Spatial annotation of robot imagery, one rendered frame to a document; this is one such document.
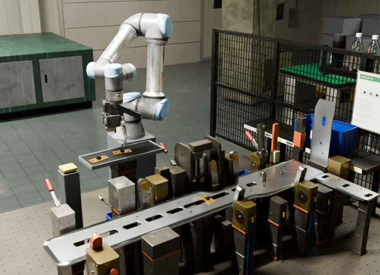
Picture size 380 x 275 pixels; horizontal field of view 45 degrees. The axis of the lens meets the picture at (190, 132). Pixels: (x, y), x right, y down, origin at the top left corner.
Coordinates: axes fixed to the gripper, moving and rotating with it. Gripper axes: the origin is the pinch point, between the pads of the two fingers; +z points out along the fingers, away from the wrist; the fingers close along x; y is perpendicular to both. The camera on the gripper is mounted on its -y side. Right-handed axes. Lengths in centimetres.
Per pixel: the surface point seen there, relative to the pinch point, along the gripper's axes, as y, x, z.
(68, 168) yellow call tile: 25.7, 8.5, 5.2
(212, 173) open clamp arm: -39.1, 15.0, 16.5
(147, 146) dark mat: -13.6, -2.6, 5.1
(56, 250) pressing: 38, 42, 21
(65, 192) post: 27.9, 9.9, 14.9
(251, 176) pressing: -60, 18, 21
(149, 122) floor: -147, -367, 119
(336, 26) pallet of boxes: -474, -389, 7
